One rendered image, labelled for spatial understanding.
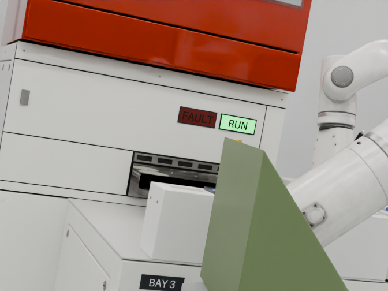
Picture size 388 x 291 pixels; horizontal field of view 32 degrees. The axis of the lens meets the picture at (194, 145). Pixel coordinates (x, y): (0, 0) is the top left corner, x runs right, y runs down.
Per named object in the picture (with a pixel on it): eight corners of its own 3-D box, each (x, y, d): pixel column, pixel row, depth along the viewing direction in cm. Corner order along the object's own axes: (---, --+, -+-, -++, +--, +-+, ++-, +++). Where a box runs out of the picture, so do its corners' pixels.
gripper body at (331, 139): (309, 125, 156) (306, 174, 154) (334, 119, 146) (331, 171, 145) (337, 130, 158) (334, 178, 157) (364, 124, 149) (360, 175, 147)
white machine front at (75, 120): (-7, 187, 184) (17, 40, 182) (261, 219, 213) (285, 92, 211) (-7, 189, 181) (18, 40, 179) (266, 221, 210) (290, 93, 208)
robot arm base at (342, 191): (336, 279, 104) (434, 213, 106) (268, 174, 105) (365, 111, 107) (310, 269, 123) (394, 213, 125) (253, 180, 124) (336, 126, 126)
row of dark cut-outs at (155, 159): (133, 160, 194) (134, 152, 194) (269, 180, 210) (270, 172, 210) (133, 161, 194) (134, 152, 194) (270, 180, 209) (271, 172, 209)
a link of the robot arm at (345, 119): (309, 115, 155) (308, 128, 155) (331, 109, 147) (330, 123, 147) (340, 121, 158) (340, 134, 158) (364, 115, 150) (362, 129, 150)
